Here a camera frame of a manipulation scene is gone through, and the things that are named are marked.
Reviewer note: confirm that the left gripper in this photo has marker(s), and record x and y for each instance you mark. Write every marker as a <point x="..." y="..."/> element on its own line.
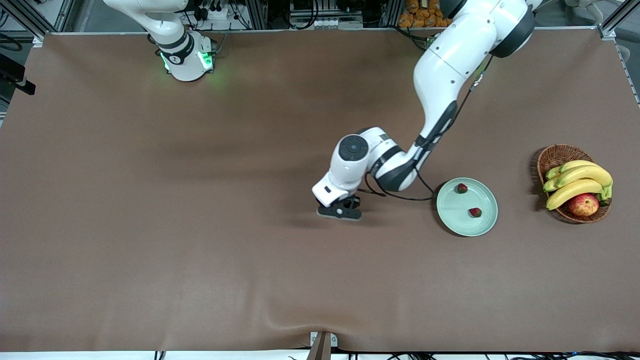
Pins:
<point x="347" y="203"/>

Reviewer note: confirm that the red strawberry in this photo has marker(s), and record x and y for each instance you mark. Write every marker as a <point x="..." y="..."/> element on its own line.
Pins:
<point x="461" y="188"/>
<point x="475" y="212"/>

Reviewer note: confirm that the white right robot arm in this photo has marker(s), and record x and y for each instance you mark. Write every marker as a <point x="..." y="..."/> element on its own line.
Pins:
<point x="185" y="65"/>

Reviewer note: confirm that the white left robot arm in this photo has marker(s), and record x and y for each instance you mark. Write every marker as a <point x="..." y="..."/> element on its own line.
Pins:
<point x="450" y="60"/>

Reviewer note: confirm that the pale green round plate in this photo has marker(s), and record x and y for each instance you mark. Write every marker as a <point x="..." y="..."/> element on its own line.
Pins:
<point x="455" y="220"/>

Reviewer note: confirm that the brown table cloth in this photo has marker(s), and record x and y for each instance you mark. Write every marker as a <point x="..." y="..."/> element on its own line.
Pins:
<point x="200" y="225"/>

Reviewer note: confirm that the orange packaged bread pile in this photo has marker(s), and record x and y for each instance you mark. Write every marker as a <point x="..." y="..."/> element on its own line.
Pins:
<point x="415" y="17"/>

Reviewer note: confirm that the white power strip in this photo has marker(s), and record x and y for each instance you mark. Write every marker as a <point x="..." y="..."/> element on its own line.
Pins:
<point x="215" y="12"/>

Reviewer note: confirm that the brown wicker basket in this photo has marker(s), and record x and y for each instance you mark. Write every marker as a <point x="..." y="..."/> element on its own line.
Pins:
<point x="557" y="156"/>

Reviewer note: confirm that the yellow banana bunch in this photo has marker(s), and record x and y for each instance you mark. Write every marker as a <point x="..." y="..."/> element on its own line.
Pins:
<point x="580" y="175"/>

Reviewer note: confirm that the red apple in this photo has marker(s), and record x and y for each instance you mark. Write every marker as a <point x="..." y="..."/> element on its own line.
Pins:
<point x="582" y="205"/>

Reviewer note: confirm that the aluminium frame post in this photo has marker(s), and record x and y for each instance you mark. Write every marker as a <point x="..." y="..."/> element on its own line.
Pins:
<point x="607" y="31"/>
<point x="37" y="40"/>

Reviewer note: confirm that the grey metal camera mount bracket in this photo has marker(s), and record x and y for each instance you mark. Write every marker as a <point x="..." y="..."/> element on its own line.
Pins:
<point x="322" y="347"/>

